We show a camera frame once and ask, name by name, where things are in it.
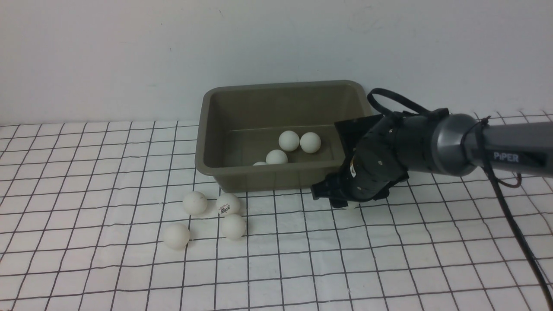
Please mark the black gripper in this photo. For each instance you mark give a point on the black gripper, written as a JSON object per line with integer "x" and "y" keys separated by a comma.
{"x": 355, "y": 182}

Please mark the white ball with red-black logo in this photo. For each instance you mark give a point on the white ball with red-black logo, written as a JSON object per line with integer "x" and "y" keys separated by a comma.
{"x": 310, "y": 142}

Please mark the white ball with side logo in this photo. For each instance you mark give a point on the white ball with side logo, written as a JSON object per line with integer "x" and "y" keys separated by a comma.
{"x": 352, "y": 205}

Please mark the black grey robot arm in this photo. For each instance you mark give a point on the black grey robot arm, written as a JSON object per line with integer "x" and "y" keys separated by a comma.
{"x": 380, "y": 151}

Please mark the plain white ping-pong ball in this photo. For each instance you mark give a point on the plain white ping-pong ball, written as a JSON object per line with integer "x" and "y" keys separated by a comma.
{"x": 194, "y": 203}

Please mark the olive green plastic bin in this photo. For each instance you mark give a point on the olive green plastic bin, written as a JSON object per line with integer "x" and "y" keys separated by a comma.
{"x": 240, "y": 125}

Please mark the white ball with black logo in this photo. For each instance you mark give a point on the white ball with black logo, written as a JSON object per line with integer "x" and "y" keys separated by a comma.
{"x": 228, "y": 204}

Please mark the white black-grid tablecloth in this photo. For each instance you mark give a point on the white black-grid tablecloth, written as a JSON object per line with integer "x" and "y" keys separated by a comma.
{"x": 84, "y": 208}

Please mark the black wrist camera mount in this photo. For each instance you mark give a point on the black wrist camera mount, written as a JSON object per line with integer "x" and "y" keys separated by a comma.
{"x": 351, "y": 131}

